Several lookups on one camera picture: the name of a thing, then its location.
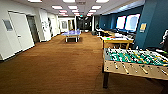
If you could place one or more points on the blue ping pong table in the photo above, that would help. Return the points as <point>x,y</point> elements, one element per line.
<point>71,33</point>

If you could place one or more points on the green foosball table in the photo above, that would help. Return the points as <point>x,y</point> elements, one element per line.
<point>133,61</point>

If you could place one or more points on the grey elevator door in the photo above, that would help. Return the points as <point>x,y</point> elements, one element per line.
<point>33,29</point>

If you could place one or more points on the yellow wall sign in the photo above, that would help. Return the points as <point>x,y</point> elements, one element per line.
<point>143,27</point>

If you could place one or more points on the grey wall sign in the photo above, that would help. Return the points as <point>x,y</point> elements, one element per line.
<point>7,25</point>

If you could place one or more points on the ceiling light panel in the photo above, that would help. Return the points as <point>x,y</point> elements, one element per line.
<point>72,7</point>
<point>35,1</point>
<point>102,1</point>
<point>96,7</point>
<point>57,7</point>
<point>69,1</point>

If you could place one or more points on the white door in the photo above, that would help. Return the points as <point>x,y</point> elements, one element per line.
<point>21,31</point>

